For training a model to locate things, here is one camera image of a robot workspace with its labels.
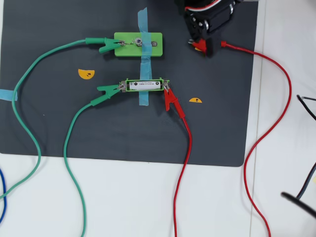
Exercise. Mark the green alligator clip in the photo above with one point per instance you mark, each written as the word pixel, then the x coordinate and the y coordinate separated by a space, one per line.
pixel 108 90
pixel 106 45

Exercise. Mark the green bulb holder board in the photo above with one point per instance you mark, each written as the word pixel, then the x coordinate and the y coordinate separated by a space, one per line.
pixel 126 51

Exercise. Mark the orange sticker lightning mark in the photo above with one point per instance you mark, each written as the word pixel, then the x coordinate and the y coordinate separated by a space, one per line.
pixel 86 74

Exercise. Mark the small glass light bulb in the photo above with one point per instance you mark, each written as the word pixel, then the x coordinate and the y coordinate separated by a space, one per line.
pixel 137 41

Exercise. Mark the white AA battery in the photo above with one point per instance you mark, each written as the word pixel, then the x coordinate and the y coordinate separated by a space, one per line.
pixel 145 85

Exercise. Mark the long blue masking tape strip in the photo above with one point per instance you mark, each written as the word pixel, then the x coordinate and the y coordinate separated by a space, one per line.
pixel 142 19

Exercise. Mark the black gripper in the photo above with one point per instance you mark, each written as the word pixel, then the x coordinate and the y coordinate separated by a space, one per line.
pixel 214 25

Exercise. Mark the green battery holder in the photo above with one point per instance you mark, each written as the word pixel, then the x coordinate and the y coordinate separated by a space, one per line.
pixel 127 85

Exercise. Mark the short blue tape piece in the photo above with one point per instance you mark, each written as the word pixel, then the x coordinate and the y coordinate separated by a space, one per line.
pixel 6 95

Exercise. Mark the orange sticker battery mark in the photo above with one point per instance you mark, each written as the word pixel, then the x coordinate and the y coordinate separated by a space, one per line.
pixel 195 100

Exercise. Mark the dark grey work mat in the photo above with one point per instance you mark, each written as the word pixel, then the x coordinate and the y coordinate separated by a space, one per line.
pixel 123 135

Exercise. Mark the red alligator clip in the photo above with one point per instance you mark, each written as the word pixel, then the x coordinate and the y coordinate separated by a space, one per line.
pixel 198 44
pixel 170 98

